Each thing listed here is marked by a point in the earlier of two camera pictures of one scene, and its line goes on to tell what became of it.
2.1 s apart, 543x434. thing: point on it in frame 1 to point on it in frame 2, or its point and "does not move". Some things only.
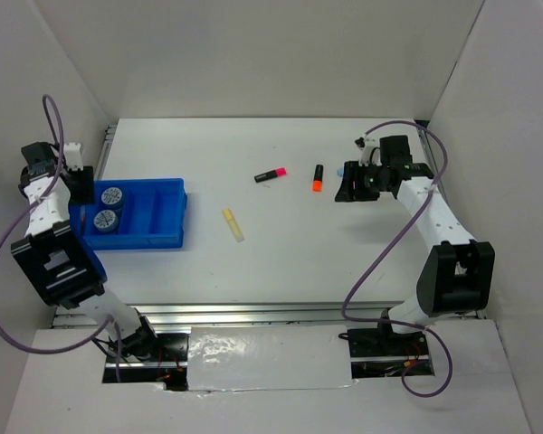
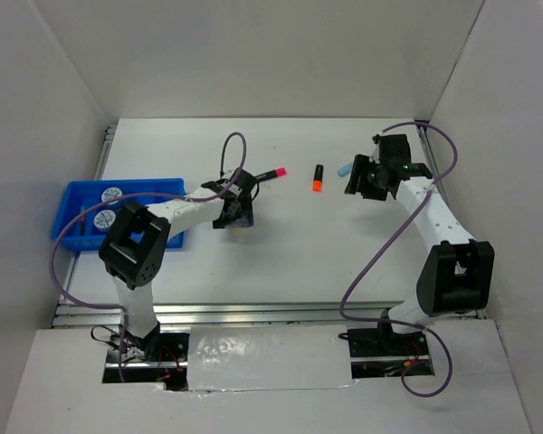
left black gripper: [86, 195] to [244, 219]
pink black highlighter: [271, 174] does not move
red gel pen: [82, 212] does not move
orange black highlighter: [318, 177] does not move
